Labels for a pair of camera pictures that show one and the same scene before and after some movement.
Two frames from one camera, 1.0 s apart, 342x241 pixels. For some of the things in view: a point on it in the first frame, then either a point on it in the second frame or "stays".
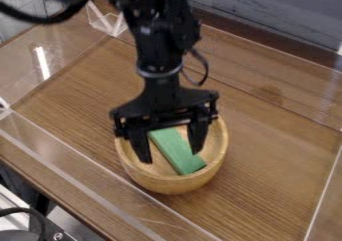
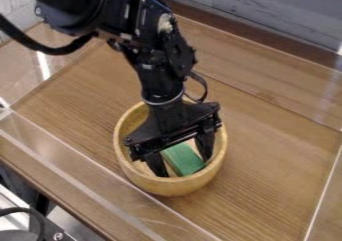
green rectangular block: (177, 149) stays
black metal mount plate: (55, 233) stays
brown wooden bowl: (158, 176) stays
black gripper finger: (198, 127) -> (206, 143)
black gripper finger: (140, 139) -> (155, 164)
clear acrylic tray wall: (75, 71) stays
